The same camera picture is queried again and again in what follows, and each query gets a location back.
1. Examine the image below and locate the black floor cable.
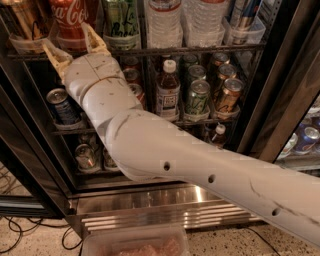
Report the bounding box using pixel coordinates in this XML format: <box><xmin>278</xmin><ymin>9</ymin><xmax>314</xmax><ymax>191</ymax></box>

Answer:
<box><xmin>0</xmin><ymin>216</ymin><xmax>83</xmax><ymax>254</ymax></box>

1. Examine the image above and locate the small tea bottle bottom shelf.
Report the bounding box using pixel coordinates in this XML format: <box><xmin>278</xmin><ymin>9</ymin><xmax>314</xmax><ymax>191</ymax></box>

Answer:
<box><xmin>209</xmin><ymin>124</ymin><xmax>226</xmax><ymax>147</ymax></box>

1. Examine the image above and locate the red Coca-Cola can top shelf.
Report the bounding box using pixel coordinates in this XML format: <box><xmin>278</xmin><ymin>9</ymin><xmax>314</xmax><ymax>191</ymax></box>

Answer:
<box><xmin>48</xmin><ymin>0</ymin><xmax>99</xmax><ymax>52</ymax></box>

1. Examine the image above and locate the gold can top shelf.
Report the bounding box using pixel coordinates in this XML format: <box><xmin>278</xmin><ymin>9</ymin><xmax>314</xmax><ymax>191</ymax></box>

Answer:
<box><xmin>0</xmin><ymin>0</ymin><xmax>53</xmax><ymax>54</ymax></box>

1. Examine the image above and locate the silver blue slim can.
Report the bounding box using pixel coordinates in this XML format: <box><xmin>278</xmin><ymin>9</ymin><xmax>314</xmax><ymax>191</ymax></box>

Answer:
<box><xmin>229</xmin><ymin>0</ymin><xmax>262</xmax><ymax>45</ymax></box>

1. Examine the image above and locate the clear plastic bin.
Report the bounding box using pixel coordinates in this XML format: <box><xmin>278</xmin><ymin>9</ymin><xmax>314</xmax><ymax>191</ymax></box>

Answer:
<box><xmin>81</xmin><ymin>224</ymin><xmax>190</xmax><ymax>256</ymax></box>

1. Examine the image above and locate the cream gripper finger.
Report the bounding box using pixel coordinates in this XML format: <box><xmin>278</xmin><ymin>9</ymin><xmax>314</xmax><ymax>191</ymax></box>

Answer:
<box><xmin>81</xmin><ymin>22</ymin><xmax>111</xmax><ymax>56</ymax></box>
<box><xmin>42</xmin><ymin>42</ymin><xmax>73</xmax><ymax>79</ymax></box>

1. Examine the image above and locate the clear water bottle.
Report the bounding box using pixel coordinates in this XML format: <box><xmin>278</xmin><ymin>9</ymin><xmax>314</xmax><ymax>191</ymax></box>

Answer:
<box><xmin>181</xmin><ymin>0</ymin><xmax>228</xmax><ymax>48</ymax></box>
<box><xmin>145</xmin><ymin>0</ymin><xmax>183</xmax><ymax>49</ymax></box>

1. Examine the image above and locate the green LaCroix can top shelf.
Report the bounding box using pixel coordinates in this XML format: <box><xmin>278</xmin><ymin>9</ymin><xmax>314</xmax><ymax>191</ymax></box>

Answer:
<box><xmin>101</xmin><ymin>0</ymin><xmax>140</xmax><ymax>50</ymax></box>

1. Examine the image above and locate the front green LaCroix can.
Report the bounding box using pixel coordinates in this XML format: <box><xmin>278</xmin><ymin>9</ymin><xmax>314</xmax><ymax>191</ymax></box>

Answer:
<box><xmin>184</xmin><ymin>80</ymin><xmax>210</xmax><ymax>122</ymax></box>

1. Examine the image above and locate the blue can right compartment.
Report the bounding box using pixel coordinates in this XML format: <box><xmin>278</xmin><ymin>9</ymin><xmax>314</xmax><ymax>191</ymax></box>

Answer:
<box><xmin>293</xmin><ymin>126</ymin><xmax>320</xmax><ymax>155</ymax></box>

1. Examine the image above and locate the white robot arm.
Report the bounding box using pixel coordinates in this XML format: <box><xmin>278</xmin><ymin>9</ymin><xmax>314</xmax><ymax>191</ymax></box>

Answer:
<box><xmin>42</xmin><ymin>23</ymin><xmax>320</xmax><ymax>247</ymax></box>

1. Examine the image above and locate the front Pepsi can far left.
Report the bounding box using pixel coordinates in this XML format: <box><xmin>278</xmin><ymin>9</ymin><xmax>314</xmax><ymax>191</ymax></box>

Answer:
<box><xmin>46</xmin><ymin>88</ymin><xmax>82</xmax><ymax>130</ymax></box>

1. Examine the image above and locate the front Coca-Cola can middle shelf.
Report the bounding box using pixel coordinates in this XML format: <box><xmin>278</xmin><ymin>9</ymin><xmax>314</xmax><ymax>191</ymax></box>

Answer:
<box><xmin>129</xmin><ymin>83</ymin><xmax>145</xmax><ymax>107</ymax></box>

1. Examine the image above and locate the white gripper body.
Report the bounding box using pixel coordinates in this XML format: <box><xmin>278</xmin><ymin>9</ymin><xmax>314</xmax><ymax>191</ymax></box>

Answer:
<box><xmin>63</xmin><ymin>53</ymin><xmax>126</xmax><ymax>104</ymax></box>

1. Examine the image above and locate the clear water bottle left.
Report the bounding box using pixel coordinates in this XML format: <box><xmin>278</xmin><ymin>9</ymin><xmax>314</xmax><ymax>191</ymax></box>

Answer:
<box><xmin>145</xmin><ymin>0</ymin><xmax>183</xmax><ymax>49</ymax></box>

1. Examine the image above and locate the front gold can middle shelf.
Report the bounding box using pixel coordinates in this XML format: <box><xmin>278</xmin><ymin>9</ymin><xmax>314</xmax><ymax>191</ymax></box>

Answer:
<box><xmin>214</xmin><ymin>78</ymin><xmax>244</xmax><ymax>119</ymax></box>

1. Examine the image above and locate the silver can bottom far left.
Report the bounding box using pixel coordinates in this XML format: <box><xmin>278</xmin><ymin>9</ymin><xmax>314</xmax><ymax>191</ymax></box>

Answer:
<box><xmin>75</xmin><ymin>144</ymin><xmax>99</xmax><ymax>173</ymax></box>

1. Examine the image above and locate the brown tea bottle middle shelf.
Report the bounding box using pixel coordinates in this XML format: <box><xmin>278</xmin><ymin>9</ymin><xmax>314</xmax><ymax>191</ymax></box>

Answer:
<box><xmin>156</xmin><ymin>59</ymin><xmax>180</xmax><ymax>121</ymax></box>

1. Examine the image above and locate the gold can shelf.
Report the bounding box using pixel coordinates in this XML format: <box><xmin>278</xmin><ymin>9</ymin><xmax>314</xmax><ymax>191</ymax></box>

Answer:
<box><xmin>214</xmin><ymin>78</ymin><xmax>244</xmax><ymax>119</ymax></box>
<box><xmin>0</xmin><ymin>0</ymin><xmax>53</xmax><ymax>54</ymax></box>

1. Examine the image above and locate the stainless steel fridge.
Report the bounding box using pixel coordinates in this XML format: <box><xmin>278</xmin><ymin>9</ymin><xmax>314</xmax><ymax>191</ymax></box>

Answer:
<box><xmin>0</xmin><ymin>0</ymin><xmax>320</xmax><ymax>236</ymax></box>

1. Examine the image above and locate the clear water bottle right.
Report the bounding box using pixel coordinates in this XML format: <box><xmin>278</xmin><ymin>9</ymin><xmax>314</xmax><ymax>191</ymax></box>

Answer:
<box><xmin>181</xmin><ymin>0</ymin><xmax>228</xmax><ymax>48</ymax></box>

